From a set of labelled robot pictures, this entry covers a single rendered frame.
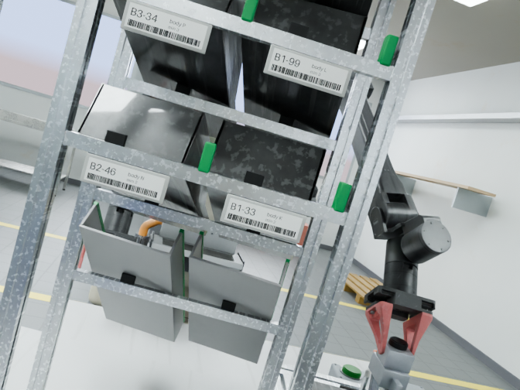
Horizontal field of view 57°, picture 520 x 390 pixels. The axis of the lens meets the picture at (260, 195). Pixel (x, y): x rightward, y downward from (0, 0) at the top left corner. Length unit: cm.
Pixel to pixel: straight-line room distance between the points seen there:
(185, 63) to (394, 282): 49
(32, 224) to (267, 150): 27
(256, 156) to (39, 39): 766
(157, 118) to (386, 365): 51
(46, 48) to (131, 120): 756
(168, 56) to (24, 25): 762
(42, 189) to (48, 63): 757
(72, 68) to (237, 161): 20
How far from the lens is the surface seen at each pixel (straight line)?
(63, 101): 53
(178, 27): 51
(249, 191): 50
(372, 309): 84
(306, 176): 56
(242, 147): 57
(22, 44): 820
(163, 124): 57
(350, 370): 106
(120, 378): 101
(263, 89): 64
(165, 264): 65
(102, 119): 59
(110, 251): 69
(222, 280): 67
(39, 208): 54
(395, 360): 81
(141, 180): 51
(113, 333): 117
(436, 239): 82
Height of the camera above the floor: 135
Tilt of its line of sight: 5 degrees down
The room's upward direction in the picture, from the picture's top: 17 degrees clockwise
